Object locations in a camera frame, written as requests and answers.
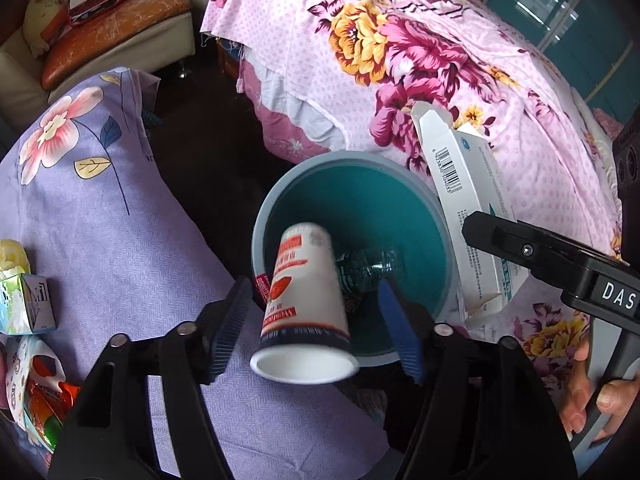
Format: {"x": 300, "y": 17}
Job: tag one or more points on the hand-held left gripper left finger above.
{"x": 227, "y": 335}

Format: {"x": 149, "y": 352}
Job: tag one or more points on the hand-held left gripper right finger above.
{"x": 400, "y": 332}

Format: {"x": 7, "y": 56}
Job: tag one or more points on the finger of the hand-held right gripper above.
{"x": 520, "y": 245}

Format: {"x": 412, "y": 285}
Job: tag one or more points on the white cardboard box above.
{"x": 475, "y": 195}

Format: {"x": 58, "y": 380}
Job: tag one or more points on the clear plastic bottle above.
{"x": 365, "y": 267}

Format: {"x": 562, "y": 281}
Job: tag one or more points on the red and white paper cup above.
{"x": 305, "y": 290}

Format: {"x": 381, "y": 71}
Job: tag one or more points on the blue plastic trash bin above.
{"x": 360, "y": 200}

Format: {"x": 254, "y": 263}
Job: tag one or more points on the orange drink sachet strip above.
{"x": 47, "y": 400}

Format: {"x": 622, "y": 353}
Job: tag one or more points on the pink and white snack packet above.
{"x": 30, "y": 360}

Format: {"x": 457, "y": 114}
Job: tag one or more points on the person's right hand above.
{"x": 575, "y": 400}

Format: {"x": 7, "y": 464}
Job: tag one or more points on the red wrapper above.
{"x": 262, "y": 287}

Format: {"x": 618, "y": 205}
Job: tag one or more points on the purple floral cloth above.
{"x": 125, "y": 235}

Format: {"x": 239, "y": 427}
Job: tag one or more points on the pink floral bed sheet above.
{"x": 450, "y": 60}

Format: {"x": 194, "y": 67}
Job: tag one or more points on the small drink carton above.
{"x": 25, "y": 302}

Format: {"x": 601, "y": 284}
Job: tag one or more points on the pink bed skirt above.
{"x": 285, "y": 125}

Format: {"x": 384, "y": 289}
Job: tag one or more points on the teal checkered cloth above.
{"x": 151, "y": 119}

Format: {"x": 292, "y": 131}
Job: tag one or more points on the teal glass cabinet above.
{"x": 565, "y": 20}

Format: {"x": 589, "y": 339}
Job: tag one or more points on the crumpled yellow paper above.
{"x": 11, "y": 255}

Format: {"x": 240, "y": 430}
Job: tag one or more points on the cream sofa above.
{"x": 165, "y": 35}

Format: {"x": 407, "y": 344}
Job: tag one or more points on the orange seat cushion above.
{"x": 115, "y": 30}

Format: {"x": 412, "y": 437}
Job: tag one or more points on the yellow pillow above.
{"x": 42, "y": 15}

